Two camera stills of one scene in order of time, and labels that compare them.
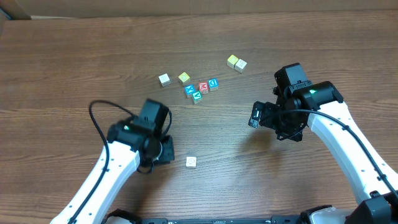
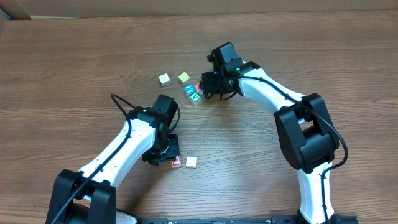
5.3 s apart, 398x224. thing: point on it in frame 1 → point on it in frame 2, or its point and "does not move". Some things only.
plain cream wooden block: x=191 y=162 does not move
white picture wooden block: x=164 y=79 does not move
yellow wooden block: x=183 y=78 does not move
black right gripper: x=265 y=115 → x=206 y=84
